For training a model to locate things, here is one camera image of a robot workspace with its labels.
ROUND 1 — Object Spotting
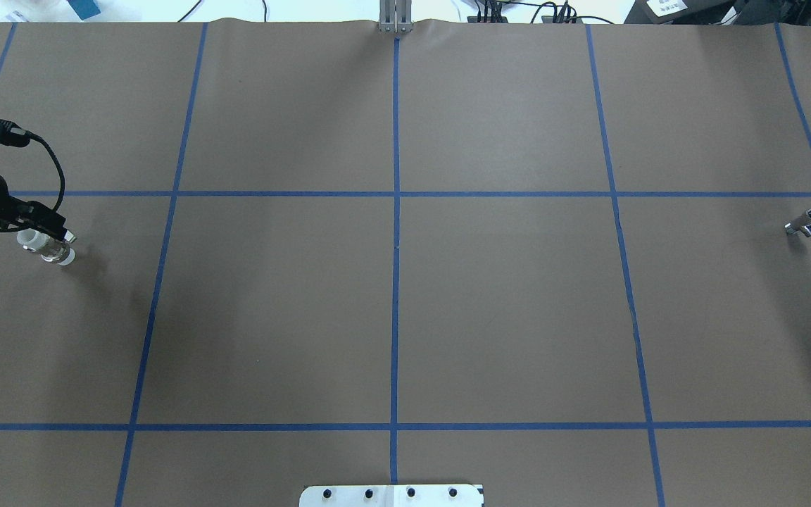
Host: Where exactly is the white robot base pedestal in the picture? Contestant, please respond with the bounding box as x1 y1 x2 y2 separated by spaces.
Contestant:
298 484 485 506

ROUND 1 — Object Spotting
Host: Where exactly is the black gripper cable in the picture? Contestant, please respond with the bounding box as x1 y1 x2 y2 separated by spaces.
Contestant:
0 123 67 233

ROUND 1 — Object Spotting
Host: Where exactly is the aluminium frame post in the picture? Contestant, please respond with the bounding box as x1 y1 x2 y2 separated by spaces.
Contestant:
377 0 414 35

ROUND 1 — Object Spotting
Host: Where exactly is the blue box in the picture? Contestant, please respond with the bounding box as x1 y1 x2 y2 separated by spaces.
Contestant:
67 0 102 20

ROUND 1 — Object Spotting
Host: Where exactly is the brown paper table mat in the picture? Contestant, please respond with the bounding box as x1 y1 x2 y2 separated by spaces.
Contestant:
0 19 811 506

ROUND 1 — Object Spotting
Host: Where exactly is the white PPR valve with handle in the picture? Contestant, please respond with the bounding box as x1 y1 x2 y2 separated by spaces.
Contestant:
16 229 76 266

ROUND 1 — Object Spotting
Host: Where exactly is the chrome angle pipe fitting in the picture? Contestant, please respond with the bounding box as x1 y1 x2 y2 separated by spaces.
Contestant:
784 208 811 238

